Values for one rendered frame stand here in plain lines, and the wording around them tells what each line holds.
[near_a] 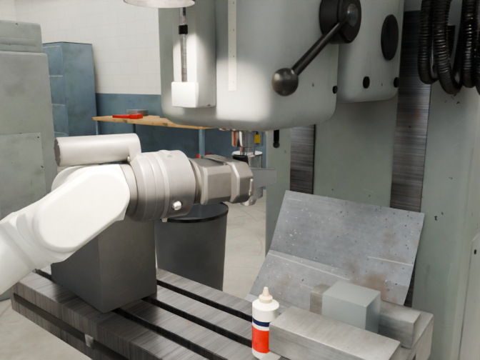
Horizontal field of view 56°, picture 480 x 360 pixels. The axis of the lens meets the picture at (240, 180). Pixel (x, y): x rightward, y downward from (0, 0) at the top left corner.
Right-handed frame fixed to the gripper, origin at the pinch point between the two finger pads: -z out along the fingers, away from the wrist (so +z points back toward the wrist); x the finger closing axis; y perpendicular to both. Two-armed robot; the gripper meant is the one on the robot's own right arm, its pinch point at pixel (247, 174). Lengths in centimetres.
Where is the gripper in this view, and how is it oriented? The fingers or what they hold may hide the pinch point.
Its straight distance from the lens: 66.4
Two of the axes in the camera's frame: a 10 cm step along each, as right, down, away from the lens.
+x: -5.5, -1.8, 8.2
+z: -8.4, 1.1, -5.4
